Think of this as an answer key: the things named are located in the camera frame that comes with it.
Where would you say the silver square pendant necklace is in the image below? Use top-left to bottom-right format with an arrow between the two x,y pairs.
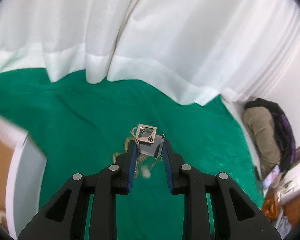
129,123 -> 158,156

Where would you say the white cardboard box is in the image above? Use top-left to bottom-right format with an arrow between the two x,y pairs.
0,110 -> 48,238

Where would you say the white curtain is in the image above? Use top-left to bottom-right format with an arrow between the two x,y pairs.
0,0 -> 300,107

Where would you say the pile of clothes and bag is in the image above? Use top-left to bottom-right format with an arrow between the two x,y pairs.
247,98 -> 297,173

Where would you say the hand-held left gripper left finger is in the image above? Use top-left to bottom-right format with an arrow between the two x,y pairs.
17,141 -> 141,240

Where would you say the white wall outlet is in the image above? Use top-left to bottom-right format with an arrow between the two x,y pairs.
277,176 -> 298,198

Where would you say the wooden furniture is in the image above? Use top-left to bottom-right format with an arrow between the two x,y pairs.
261,187 -> 300,228

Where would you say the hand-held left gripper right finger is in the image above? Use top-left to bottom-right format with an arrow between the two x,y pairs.
162,140 -> 283,240

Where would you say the green cloth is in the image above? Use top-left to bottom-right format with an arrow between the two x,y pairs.
0,67 -> 264,240

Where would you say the phone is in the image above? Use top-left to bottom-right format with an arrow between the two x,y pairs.
263,165 -> 281,188

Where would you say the patterned cloth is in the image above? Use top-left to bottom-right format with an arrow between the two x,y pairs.
274,210 -> 295,236

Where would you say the grey square tag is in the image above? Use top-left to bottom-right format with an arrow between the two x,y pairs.
139,134 -> 165,157

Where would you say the gold chain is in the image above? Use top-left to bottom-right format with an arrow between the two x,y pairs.
111,137 -> 163,178

